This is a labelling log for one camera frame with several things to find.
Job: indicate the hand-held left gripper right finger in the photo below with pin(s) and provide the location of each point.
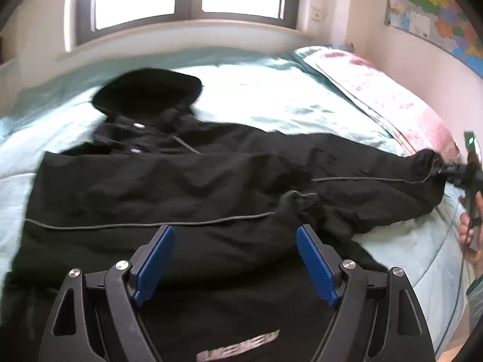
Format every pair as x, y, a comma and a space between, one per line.
315, 260

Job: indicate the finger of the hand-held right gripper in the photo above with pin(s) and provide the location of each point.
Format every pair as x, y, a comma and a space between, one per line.
449, 169

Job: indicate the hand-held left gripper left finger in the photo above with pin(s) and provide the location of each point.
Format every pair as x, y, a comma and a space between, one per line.
156, 260

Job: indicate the black hooded jacket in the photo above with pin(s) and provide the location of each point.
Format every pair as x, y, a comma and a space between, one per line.
188, 181

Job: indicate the person's right forearm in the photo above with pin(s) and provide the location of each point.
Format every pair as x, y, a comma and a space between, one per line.
476, 294

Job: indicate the person's right hand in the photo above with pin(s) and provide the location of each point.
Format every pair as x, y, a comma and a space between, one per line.
466, 230

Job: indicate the pink patterned pillow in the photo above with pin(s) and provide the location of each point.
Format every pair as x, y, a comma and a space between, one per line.
396, 109

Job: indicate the bed with light blue sheet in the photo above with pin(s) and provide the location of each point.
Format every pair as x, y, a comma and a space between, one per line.
264, 98

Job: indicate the colourful wall map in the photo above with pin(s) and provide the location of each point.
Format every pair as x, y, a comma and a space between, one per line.
434, 3

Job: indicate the white wall socket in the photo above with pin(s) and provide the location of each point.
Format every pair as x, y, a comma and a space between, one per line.
317, 14

